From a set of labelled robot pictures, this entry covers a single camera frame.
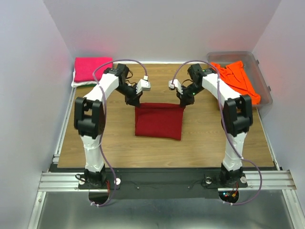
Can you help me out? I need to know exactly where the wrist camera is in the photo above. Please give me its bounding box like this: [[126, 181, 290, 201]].
[[168, 79, 183, 94], [136, 79, 151, 94]]

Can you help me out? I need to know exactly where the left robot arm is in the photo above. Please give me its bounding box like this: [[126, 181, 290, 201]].
[[74, 63, 142, 188]]

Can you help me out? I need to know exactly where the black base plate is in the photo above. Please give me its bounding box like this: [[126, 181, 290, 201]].
[[76, 168, 248, 199]]

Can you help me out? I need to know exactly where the folded green t shirt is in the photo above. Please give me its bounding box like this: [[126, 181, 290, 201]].
[[79, 83, 97, 87]]

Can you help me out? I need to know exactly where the dark red t shirt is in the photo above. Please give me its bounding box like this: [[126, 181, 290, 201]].
[[135, 103, 185, 141]]

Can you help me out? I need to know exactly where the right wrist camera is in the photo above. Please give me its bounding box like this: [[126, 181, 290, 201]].
[[168, 79, 183, 94]]

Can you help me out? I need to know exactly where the folded pink t shirt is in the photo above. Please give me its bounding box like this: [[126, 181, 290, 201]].
[[73, 57, 113, 83]]

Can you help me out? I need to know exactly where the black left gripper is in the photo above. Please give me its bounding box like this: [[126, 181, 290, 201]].
[[115, 82, 142, 107]]

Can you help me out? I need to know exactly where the aluminium rail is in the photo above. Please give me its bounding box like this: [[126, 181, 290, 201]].
[[38, 170, 296, 192]]

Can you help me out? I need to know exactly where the orange t shirt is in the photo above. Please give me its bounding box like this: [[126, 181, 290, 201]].
[[211, 61, 261, 105]]

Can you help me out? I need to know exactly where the folded white t shirt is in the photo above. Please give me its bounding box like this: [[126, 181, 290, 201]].
[[71, 69, 96, 88]]

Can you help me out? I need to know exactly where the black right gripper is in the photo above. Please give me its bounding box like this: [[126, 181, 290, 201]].
[[176, 83, 204, 107]]

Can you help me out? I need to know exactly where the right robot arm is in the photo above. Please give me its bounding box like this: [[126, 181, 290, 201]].
[[169, 63, 253, 186]]

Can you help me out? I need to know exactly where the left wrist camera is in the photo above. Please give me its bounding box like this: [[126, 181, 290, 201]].
[[136, 79, 151, 94]]

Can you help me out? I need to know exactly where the clear plastic bin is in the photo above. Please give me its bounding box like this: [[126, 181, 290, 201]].
[[206, 51, 273, 109]]

